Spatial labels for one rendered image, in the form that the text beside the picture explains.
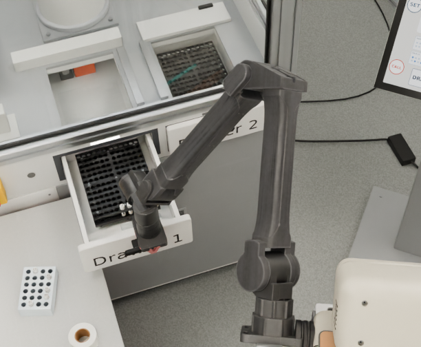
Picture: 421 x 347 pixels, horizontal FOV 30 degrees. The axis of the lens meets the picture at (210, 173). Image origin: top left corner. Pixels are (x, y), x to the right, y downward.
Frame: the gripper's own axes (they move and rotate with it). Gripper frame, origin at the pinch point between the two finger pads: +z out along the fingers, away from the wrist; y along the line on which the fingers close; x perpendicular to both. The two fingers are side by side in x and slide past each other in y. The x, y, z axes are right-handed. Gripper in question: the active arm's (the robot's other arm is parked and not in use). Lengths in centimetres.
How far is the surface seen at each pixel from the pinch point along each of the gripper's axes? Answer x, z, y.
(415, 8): -85, -24, 34
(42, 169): 21.7, -0.2, 34.0
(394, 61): -78, -13, 28
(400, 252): -93, 86, 21
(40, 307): 30.6, 9.1, -1.8
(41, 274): 28.7, 9.0, 7.6
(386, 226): -94, 86, 33
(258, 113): -40, -1, 33
